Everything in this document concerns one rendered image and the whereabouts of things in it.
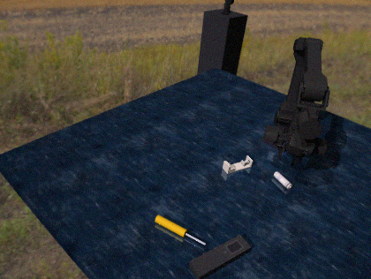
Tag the yellow-handled screwdriver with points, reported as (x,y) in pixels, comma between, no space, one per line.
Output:
(175,228)

